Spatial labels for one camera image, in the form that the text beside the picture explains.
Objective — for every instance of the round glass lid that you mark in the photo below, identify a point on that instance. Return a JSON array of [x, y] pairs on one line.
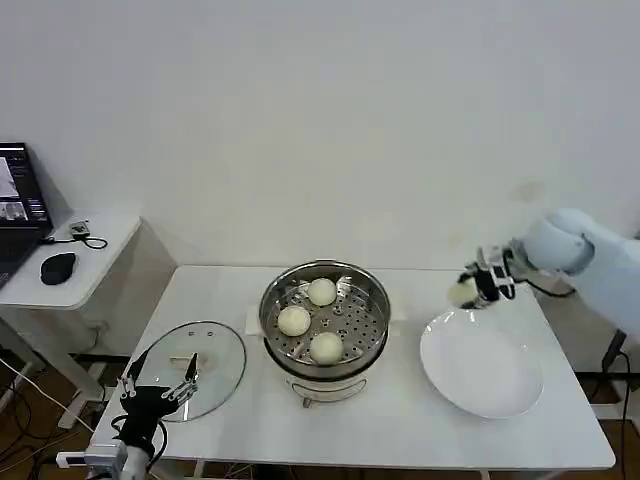
[[220, 350]]

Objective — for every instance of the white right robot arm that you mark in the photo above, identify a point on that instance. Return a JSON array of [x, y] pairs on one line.
[[600, 260]]

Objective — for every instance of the white steamed bun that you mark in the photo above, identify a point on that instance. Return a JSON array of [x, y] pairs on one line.
[[294, 320], [321, 291], [461, 294], [326, 348]]

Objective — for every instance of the black computer mouse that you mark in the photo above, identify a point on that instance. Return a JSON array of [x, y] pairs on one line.
[[57, 268]]

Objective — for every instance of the black laptop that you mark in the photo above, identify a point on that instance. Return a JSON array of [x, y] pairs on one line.
[[17, 210]]

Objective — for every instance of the white electric cooker base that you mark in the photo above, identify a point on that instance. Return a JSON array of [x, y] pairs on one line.
[[325, 392]]

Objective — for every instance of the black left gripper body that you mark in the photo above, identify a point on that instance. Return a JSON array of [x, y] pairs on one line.
[[145, 407]]

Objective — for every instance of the perforated steel steamer basket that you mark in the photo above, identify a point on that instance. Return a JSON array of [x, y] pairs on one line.
[[360, 300]]

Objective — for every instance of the small grey electronic device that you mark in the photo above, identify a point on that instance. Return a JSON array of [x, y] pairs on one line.
[[79, 228]]

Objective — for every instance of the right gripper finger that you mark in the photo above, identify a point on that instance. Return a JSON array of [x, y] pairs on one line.
[[475, 304], [470, 276]]

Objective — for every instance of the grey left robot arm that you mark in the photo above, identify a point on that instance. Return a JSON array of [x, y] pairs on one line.
[[115, 460]]

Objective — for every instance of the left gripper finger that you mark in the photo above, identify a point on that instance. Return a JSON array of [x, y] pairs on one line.
[[135, 367], [190, 372]]

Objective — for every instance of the white side desk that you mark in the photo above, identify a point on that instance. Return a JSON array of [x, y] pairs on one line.
[[90, 270]]

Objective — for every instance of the white plate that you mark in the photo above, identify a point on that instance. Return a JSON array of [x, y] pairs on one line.
[[480, 365]]

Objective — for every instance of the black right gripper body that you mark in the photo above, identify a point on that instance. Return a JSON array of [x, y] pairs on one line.
[[487, 286]]

